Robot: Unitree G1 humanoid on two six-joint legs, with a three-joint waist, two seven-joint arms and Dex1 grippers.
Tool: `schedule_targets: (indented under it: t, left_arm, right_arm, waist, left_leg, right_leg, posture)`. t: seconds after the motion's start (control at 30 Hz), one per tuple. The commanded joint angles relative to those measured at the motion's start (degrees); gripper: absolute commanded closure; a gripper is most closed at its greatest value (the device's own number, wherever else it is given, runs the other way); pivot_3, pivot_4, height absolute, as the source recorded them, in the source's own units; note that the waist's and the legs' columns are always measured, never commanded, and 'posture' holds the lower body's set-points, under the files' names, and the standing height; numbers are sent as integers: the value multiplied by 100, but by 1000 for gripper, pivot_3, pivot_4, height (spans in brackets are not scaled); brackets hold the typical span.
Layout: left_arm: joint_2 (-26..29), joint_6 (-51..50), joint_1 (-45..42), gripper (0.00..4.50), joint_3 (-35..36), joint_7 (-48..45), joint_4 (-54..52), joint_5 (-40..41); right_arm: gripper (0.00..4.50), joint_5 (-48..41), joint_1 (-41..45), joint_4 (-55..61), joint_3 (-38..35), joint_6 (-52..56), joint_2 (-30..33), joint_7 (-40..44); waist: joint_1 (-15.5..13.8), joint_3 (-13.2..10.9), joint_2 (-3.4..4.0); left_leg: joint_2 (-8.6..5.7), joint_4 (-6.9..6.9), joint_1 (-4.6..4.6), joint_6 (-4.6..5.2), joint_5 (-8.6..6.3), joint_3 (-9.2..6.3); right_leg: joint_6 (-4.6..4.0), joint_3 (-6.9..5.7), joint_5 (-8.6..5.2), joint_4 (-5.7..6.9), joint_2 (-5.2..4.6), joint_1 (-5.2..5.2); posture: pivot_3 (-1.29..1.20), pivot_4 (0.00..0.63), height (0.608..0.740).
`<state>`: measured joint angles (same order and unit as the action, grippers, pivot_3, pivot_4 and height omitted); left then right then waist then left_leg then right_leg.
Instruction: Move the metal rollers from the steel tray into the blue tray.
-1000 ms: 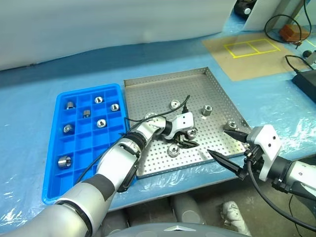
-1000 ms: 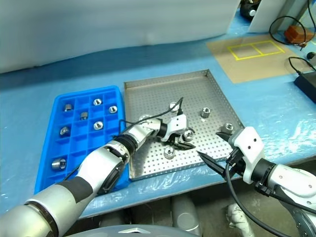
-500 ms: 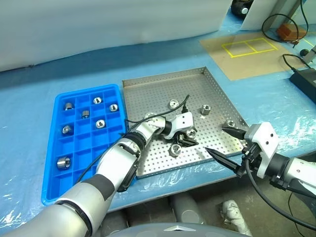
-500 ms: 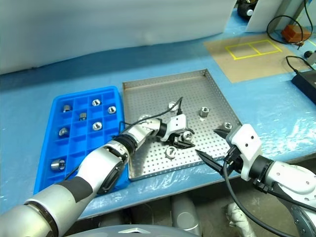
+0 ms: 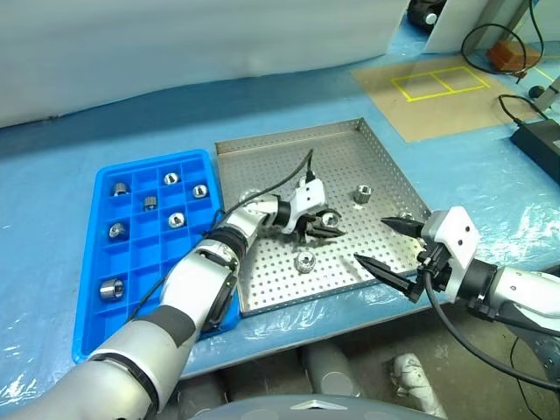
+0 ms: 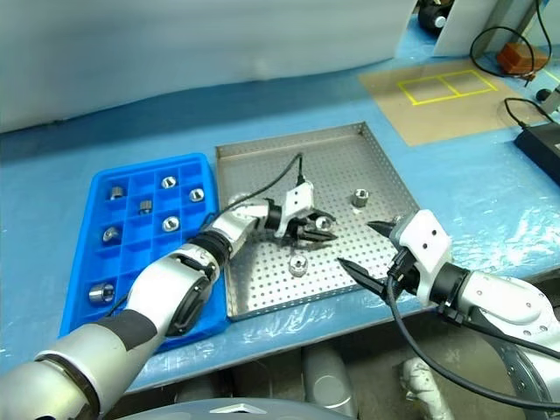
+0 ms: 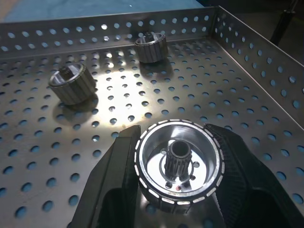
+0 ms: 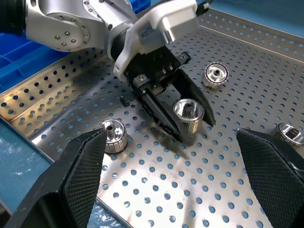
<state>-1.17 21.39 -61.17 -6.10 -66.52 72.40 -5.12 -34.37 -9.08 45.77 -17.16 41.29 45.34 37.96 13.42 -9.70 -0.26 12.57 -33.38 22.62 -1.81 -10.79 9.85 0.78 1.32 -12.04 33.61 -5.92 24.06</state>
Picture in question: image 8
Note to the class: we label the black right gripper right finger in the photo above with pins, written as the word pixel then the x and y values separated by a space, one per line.
pixel 275 180

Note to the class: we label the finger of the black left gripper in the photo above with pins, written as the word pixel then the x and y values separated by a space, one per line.
pixel 159 109
pixel 192 88

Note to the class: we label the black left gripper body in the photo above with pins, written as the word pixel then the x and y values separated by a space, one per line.
pixel 154 71

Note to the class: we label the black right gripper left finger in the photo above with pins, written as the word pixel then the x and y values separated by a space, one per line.
pixel 71 185

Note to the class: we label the silver metal roller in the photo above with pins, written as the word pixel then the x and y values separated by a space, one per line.
pixel 117 140
pixel 215 76
pixel 288 134
pixel 190 118

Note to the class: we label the perforated steel tray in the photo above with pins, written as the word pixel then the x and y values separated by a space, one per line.
pixel 166 178

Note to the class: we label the blue plastic compartment tray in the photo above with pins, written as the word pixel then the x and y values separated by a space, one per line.
pixel 23 59

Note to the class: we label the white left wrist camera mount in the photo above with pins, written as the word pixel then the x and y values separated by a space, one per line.
pixel 152 23

